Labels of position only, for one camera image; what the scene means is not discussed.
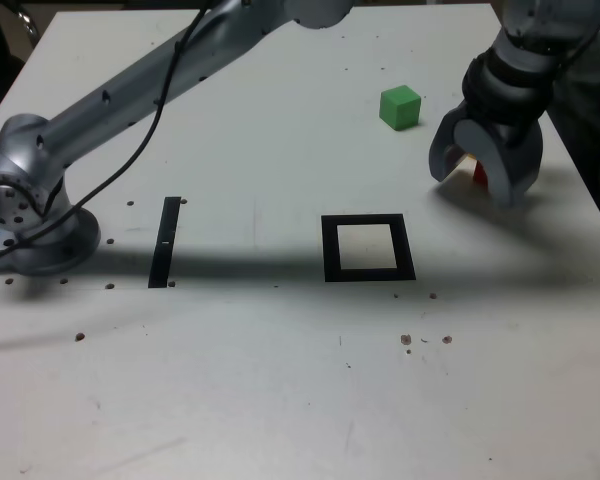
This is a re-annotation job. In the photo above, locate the red cube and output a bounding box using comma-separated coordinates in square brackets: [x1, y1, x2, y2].
[471, 158, 492, 192]

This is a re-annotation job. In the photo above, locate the chrome chair tube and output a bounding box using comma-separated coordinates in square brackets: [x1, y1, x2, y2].
[14, 8, 42, 39]

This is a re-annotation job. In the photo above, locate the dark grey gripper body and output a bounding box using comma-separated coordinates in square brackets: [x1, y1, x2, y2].
[462, 102, 540, 146]

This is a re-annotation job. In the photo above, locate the black tape strip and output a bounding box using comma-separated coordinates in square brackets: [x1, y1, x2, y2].
[147, 196, 182, 290]

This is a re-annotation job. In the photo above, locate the green cube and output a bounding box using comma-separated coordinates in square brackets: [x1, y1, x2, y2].
[378, 84, 422, 132]

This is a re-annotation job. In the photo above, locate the black tape square outline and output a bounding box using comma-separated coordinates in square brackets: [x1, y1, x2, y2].
[320, 213, 417, 284]

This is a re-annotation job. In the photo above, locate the black cable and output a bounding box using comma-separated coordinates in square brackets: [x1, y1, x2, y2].
[0, 0, 600, 269]

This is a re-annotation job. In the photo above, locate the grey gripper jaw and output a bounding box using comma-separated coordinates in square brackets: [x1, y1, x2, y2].
[428, 104, 465, 186]
[453, 117, 545, 210]

